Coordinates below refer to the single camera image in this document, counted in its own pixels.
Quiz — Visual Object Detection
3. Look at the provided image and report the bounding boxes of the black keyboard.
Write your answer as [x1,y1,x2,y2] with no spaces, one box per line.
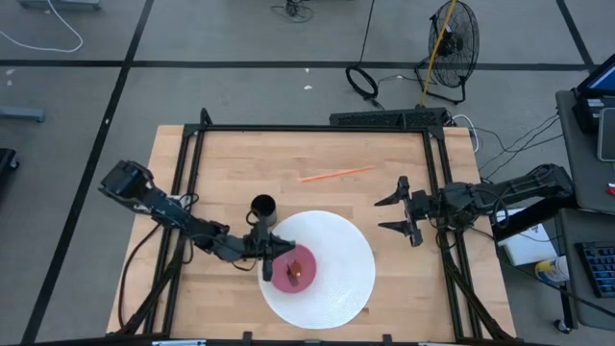
[575,239,615,299]

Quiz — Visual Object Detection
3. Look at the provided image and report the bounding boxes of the black desk device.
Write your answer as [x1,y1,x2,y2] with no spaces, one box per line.
[571,88,607,135]

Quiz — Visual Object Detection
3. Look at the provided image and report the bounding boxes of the white box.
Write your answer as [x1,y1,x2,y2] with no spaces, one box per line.
[493,209,558,267]

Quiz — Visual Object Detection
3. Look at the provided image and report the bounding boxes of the yellow cable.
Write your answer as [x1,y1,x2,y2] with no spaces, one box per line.
[420,0,457,108]

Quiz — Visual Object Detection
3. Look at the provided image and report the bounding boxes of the black desk crossbar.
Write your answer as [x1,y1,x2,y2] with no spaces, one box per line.
[490,194,578,244]

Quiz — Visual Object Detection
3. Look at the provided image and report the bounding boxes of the white floor cable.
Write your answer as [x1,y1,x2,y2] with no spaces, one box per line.
[0,0,85,54]

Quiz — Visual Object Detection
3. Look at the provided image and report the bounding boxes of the grey floor foot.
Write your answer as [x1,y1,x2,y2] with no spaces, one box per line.
[0,106,47,123]

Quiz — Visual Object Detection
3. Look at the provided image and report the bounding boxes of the pink round bowl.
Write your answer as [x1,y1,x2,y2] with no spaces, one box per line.
[270,243,318,294]

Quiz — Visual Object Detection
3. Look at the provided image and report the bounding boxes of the black perforated box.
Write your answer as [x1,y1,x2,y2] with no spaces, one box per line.
[329,107,451,130]

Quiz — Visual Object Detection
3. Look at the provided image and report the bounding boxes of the grey desk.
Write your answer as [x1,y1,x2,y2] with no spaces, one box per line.
[555,88,615,333]

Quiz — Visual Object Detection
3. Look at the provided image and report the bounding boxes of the monitor with blue screen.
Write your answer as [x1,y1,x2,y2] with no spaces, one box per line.
[576,64,615,97]

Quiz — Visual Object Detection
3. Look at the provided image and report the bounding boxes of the grey equipment base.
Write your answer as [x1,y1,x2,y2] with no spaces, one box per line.
[17,0,103,11]

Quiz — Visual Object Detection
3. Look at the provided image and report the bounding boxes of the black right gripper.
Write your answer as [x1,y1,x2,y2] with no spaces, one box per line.
[374,176,436,248]

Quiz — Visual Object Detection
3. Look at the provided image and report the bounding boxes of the grey tablet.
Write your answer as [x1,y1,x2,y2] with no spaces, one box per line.
[597,107,615,163]

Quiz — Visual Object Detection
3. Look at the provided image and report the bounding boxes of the orange straw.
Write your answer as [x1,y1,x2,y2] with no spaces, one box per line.
[300,165,375,184]

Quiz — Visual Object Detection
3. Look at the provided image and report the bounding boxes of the black floor fan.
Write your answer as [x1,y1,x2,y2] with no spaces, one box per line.
[413,0,480,106]

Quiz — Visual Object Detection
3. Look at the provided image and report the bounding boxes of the black cup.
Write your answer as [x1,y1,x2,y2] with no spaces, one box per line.
[250,193,279,228]

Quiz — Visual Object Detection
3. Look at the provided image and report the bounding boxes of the wipes canister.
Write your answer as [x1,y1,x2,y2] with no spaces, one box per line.
[534,255,572,284]

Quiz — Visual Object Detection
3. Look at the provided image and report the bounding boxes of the black coiled floor cable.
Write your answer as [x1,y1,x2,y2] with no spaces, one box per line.
[344,0,381,110]

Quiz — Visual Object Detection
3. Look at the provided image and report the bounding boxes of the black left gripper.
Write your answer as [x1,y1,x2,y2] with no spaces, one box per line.
[230,221,296,283]

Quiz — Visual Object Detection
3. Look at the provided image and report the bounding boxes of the large white round plate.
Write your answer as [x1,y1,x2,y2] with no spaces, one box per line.
[257,210,377,331]

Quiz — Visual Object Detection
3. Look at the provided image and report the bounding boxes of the thin black floor cables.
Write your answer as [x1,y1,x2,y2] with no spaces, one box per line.
[473,112,564,172]

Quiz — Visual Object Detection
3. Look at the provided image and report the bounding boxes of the white cable by table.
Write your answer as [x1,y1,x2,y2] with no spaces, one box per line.
[451,113,480,154]

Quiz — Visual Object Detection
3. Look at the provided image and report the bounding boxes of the black metal table frame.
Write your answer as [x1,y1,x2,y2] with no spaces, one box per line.
[114,108,518,343]

